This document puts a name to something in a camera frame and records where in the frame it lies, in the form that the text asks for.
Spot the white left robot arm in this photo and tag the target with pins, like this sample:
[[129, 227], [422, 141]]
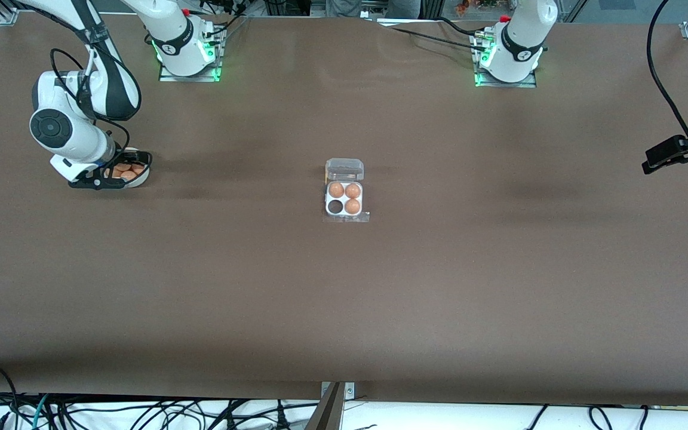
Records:
[[520, 36]]

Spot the clear plastic egg box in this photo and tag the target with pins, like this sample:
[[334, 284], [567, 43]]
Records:
[[344, 169]]

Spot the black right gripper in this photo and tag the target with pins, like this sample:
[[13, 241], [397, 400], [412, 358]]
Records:
[[122, 160]]

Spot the brown table cover mat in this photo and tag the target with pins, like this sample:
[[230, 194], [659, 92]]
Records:
[[499, 269]]

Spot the dark metal bar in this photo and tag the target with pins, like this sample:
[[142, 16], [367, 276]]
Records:
[[327, 415]]

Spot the small white bowl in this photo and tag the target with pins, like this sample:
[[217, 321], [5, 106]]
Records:
[[138, 181]]

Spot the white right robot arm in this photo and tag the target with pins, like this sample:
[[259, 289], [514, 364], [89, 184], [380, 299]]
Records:
[[63, 128]]

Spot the metal table bracket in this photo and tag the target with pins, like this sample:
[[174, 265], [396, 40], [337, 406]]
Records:
[[350, 391]]

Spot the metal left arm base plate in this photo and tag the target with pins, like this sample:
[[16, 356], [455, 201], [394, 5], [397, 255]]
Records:
[[508, 85]]

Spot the brown egg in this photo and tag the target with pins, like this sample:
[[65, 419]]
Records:
[[353, 190], [336, 190], [119, 172], [137, 169], [352, 206]]

